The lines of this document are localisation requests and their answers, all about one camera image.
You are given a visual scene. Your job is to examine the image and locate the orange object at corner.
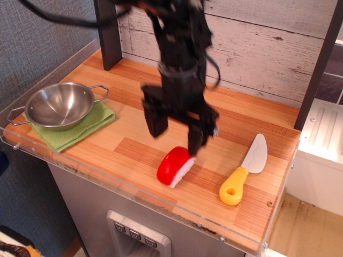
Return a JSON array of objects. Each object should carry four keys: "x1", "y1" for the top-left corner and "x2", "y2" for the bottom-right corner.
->
[{"x1": 1, "y1": 242, "x2": 42, "y2": 257}]

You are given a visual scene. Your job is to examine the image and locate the red and white toy sushi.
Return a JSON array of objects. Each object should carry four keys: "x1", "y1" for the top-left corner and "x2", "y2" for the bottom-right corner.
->
[{"x1": 156, "y1": 146, "x2": 196, "y2": 188}]

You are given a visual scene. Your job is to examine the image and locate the clear acrylic guard rail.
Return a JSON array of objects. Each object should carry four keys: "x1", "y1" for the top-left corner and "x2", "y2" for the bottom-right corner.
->
[{"x1": 3, "y1": 123, "x2": 300, "y2": 255}]

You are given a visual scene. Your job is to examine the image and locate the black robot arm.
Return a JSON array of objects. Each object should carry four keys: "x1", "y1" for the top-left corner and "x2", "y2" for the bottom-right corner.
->
[{"x1": 115, "y1": 1, "x2": 219, "y2": 155}]

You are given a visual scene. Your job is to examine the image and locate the white toy sink counter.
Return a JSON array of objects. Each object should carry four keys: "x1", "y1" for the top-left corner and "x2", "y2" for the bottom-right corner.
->
[{"x1": 286, "y1": 99, "x2": 342, "y2": 215}]

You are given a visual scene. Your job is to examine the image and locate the dark right shelf post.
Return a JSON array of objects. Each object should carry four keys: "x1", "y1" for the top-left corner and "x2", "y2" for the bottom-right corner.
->
[{"x1": 294, "y1": 0, "x2": 342, "y2": 131}]

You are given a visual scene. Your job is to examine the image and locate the green folded cloth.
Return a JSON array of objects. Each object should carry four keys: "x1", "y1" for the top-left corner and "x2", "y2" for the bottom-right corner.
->
[{"x1": 28, "y1": 102, "x2": 116, "y2": 153}]

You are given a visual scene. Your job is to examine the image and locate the steel bowl with handles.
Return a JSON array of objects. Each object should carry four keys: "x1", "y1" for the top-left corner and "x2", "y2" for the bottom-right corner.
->
[{"x1": 6, "y1": 82, "x2": 110, "y2": 131}]

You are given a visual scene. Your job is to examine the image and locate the dark shelf post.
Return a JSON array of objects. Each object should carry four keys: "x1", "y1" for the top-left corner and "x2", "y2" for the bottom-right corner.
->
[
  {"x1": 94, "y1": 0, "x2": 123, "y2": 71},
  {"x1": 294, "y1": 0, "x2": 342, "y2": 131}
]

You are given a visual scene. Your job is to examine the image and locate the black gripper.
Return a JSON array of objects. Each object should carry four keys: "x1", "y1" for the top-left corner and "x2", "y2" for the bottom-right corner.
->
[{"x1": 141, "y1": 64, "x2": 219, "y2": 156}]

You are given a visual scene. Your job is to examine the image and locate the grey toy fridge cabinet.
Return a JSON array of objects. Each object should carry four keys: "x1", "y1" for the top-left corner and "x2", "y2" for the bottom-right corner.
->
[{"x1": 49, "y1": 164, "x2": 245, "y2": 256}]

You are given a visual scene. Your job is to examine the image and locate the silver dispenser button panel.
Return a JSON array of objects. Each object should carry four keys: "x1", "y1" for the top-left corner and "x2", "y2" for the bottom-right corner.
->
[{"x1": 106, "y1": 210, "x2": 172, "y2": 256}]

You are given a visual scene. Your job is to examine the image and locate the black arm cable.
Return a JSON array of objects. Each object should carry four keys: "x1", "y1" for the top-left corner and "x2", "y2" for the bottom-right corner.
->
[{"x1": 18, "y1": 0, "x2": 223, "y2": 90}]

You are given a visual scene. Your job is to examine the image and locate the yellow handled toy knife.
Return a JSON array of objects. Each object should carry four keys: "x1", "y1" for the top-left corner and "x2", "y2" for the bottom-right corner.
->
[{"x1": 219, "y1": 133, "x2": 268, "y2": 206}]

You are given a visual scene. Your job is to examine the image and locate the dark left shelf post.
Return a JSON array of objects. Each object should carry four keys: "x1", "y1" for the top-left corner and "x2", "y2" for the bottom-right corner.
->
[{"x1": 94, "y1": 0, "x2": 123, "y2": 71}]

